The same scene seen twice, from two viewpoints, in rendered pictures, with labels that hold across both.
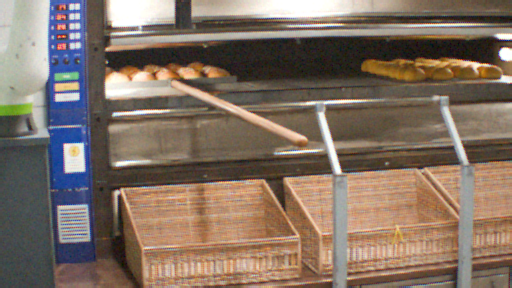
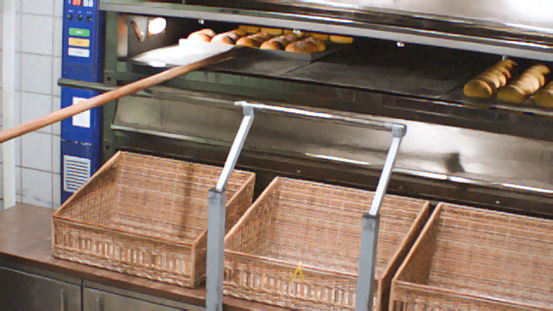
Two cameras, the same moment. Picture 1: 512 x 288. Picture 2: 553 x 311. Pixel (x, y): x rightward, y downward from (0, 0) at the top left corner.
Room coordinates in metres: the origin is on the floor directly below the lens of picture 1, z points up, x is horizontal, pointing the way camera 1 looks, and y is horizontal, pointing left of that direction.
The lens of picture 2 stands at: (1.10, -2.38, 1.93)
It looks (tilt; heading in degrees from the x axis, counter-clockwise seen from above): 15 degrees down; 36
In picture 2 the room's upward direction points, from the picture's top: 3 degrees clockwise
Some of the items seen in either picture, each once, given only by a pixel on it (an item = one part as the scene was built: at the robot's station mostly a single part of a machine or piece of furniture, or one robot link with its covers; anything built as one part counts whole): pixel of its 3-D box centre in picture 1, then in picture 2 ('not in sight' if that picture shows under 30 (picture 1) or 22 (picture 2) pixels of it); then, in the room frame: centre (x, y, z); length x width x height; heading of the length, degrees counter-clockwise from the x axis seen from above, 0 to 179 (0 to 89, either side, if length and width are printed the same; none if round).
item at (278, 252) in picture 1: (206, 232); (153, 215); (3.89, 0.19, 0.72); 0.56 x 0.49 x 0.28; 104
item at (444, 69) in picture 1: (431, 68); (543, 84); (4.87, -0.77, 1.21); 0.61 x 0.48 x 0.06; 14
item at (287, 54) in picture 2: (163, 79); (261, 43); (4.72, 0.39, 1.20); 0.55 x 0.36 x 0.03; 105
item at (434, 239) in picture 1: (371, 218); (324, 246); (4.05, -0.42, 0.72); 0.56 x 0.49 x 0.28; 104
